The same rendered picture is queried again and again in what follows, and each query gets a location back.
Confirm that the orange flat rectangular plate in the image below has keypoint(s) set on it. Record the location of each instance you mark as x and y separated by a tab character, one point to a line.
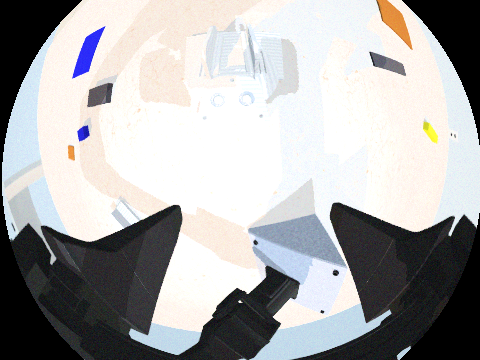
395	20

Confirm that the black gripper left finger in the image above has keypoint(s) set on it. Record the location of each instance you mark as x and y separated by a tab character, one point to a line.
127	268

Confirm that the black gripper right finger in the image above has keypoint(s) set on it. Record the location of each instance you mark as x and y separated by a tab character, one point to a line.
383	258

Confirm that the orange flat square plate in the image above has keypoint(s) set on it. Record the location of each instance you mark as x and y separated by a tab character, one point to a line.
71	152

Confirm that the yellow rectangular block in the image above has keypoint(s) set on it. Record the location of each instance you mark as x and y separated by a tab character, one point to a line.
429	130

